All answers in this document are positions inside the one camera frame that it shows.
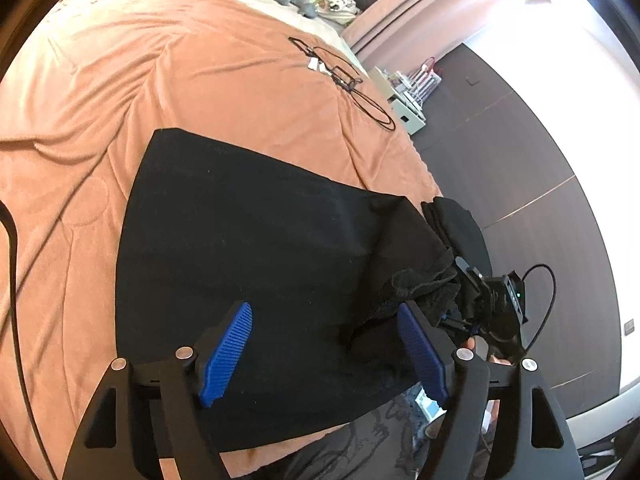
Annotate black pants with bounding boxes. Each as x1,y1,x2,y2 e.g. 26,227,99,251
115,129,460,452

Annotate person's right hand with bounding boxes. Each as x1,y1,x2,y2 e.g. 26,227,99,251
461,336,511,366

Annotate blue white paper pack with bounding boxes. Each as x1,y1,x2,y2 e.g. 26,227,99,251
414,389,445,422

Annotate folded black clothes stack right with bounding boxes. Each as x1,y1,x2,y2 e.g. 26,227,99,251
421,196,492,276

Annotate person's grey patterned trousers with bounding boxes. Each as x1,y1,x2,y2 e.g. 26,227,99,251
247,394,444,479

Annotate cream bedside drawer cabinet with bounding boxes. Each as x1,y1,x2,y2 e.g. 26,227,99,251
368,67,426,136

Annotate striped gift bag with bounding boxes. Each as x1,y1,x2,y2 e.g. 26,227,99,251
408,56,442,105

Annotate orange brown bed blanket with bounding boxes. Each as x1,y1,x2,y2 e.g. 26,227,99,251
1,0,439,479

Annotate pink curtain right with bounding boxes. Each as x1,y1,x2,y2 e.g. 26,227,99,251
342,0,548,73

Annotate black cable with adapter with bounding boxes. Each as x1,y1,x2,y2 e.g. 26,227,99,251
287,36,397,132

